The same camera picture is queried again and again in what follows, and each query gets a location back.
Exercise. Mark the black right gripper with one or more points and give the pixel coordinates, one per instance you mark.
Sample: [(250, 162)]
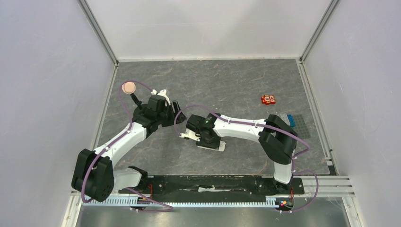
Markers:
[(190, 126)]

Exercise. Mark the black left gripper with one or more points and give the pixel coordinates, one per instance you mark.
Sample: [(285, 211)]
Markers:
[(177, 109)]

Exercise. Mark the white remote control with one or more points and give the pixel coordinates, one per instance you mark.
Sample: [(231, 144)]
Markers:
[(220, 147)]

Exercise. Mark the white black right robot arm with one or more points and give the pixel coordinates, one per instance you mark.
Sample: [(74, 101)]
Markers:
[(276, 138)]

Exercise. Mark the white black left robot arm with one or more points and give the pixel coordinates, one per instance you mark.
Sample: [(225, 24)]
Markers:
[(94, 174)]

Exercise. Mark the pink microphone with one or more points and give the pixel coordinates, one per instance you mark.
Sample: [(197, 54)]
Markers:
[(128, 87)]

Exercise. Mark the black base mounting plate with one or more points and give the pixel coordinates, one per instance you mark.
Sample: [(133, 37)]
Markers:
[(215, 188)]

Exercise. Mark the blue grey toy brick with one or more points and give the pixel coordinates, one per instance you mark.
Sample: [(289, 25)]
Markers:
[(288, 119)]

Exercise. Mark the grey studded baseplate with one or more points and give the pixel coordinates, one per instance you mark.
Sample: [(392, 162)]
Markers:
[(300, 127)]

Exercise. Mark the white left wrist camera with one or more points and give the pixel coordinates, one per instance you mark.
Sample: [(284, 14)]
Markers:
[(162, 93)]

